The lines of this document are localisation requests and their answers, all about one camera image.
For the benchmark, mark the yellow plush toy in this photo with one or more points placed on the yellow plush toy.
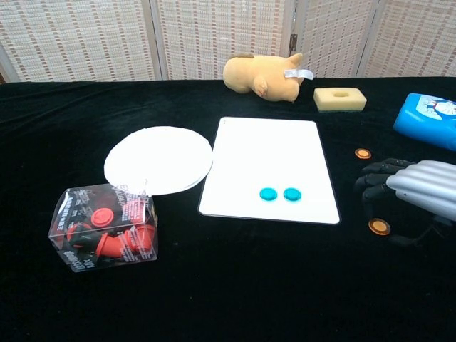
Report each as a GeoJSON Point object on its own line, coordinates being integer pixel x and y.
{"type": "Point", "coordinates": [249, 75]}

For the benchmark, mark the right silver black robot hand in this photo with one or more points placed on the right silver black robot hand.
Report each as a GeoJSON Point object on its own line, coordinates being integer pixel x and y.
{"type": "Point", "coordinates": [424, 185]}

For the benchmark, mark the woven folding screen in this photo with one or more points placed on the woven folding screen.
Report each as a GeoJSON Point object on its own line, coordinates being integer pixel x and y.
{"type": "Point", "coordinates": [71, 35]}

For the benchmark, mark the yellow sponge with hole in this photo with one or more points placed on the yellow sponge with hole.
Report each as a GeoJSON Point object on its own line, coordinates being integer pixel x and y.
{"type": "Point", "coordinates": [324, 95]}

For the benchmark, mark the blue cartoon print box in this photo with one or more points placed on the blue cartoon print box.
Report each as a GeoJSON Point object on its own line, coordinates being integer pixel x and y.
{"type": "Point", "coordinates": [413, 121]}

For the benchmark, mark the white round paper stack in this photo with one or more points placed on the white round paper stack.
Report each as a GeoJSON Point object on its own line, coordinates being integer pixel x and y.
{"type": "Point", "coordinates": [156, 160]}

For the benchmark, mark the metal screen hinge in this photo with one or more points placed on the metal screen hinge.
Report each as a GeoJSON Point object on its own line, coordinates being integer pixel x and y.
{"type": "Point", "coordinates": [293, 41]}

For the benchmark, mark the clear plastic packaging box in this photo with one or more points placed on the clear plastic packaging box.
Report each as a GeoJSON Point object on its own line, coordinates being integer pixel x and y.
{"type": "Point", "coordinates": [82, 256]}

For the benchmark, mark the black velvet tablecloth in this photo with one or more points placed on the black velvet tablecloth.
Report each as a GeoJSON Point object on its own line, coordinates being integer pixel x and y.
{"type": "Point", "coordinates": [228, 292]}

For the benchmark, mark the white rectangular board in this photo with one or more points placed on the white rectangular board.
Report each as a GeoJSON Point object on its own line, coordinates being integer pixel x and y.
{"type": "Point", "coordinates": [267, 153]}

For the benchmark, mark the teal disc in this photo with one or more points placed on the teal disc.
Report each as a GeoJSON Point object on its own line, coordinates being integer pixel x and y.
{"type": "Point", "coordinates": [293, 194]}
{"type": "Point", "coordinates": [268, 194]}

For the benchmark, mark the red black rubber stoppers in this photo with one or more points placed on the red black rubber stoppers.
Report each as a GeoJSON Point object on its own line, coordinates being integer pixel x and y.
{"type": "Point", "coordinates": [114, 242]}

